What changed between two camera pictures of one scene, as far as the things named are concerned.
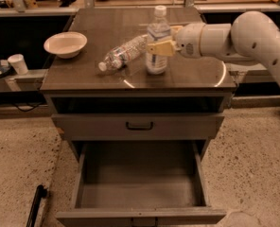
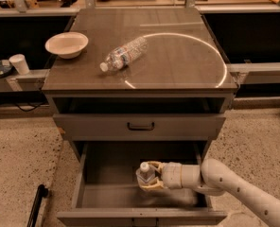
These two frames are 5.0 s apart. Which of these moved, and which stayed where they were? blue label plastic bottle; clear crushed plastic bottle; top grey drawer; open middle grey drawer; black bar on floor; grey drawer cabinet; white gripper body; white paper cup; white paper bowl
Moved: blue label plastic bottle; white gripper body
Stayed: black bar on floor; white paper cup; open middle grey drawer; white paper bowl; clear crushed plastic bottle; grey drawer cabinet; top grey drawer
